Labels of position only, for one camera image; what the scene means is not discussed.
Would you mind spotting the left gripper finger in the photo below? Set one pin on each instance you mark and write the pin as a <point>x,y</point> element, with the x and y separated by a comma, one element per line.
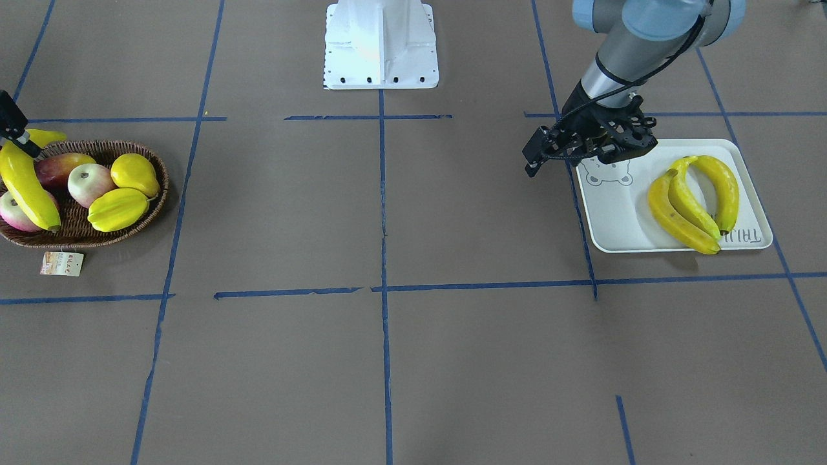
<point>538,149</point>

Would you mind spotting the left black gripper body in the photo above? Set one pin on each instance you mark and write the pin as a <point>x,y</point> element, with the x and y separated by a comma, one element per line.
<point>579,118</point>

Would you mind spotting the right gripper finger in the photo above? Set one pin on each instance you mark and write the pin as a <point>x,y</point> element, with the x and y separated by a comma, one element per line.
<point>13,126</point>

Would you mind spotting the yellow banana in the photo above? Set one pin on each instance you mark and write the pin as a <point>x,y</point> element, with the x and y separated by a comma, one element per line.
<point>18,175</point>
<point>669,219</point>

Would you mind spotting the yellow banana moved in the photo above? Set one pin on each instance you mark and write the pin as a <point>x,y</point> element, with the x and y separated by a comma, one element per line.
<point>726,190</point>
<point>683,200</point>

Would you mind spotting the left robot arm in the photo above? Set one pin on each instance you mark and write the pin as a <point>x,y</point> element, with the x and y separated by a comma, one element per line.
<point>642,38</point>

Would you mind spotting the brown wicker basket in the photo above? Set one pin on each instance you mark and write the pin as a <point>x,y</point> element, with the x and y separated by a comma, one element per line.
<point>76,232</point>

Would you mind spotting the white rectangular bear tray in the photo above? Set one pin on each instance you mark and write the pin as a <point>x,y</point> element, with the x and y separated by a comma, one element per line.
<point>618,215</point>

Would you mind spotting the purple eggplant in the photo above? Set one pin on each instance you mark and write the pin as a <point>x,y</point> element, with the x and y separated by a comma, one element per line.
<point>53,172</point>

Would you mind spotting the pink green apple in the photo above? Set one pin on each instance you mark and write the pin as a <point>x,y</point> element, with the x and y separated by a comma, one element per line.
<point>88,182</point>
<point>13,214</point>

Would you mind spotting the yellow pear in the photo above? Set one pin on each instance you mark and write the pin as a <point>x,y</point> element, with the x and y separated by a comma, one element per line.
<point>132,170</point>

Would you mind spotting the yellow starfruit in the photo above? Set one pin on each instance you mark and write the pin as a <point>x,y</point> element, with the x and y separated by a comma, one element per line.
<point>117,209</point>

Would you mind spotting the paper price tag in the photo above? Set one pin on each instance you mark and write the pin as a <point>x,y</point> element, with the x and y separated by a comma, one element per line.
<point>62,263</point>

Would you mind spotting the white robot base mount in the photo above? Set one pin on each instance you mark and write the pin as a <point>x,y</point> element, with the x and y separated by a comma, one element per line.
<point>380,45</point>

